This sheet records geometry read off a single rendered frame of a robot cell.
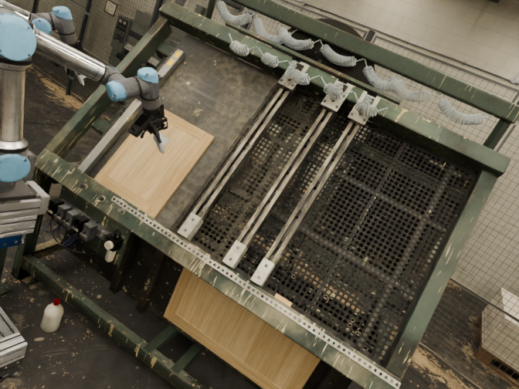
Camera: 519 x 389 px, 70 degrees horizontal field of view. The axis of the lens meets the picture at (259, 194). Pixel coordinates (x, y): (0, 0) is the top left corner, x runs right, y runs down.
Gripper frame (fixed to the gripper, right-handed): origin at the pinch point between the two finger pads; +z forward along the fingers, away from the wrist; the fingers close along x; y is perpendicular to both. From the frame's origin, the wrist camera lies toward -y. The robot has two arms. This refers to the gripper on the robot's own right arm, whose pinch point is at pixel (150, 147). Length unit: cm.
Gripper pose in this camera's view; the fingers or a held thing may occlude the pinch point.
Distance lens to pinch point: 173.5
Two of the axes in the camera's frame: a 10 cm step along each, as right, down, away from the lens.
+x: -7.6, -5.1, 4.1
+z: -1.1, 7.2, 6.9
